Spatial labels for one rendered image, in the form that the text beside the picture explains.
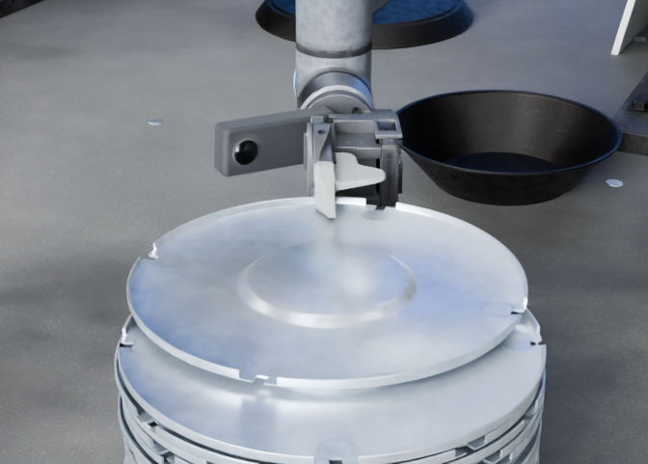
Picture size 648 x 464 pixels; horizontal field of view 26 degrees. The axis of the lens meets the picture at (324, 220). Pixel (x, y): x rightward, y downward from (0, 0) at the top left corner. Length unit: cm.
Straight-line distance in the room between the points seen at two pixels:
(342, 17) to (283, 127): 15
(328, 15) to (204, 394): 54
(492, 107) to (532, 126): 6
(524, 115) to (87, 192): 61
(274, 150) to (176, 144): 72
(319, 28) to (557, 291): 43
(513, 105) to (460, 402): 110
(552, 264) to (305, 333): 72
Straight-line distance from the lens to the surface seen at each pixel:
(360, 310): 98
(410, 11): 246
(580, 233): 172
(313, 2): 135
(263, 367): 92
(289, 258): 105
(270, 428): 88
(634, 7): 237
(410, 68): 228
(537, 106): 196
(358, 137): 123
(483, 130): 195
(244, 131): 123
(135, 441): 95
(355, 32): 136
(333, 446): 86
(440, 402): 90
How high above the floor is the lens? 72
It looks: 25 degrees down
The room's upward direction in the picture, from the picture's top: straight up
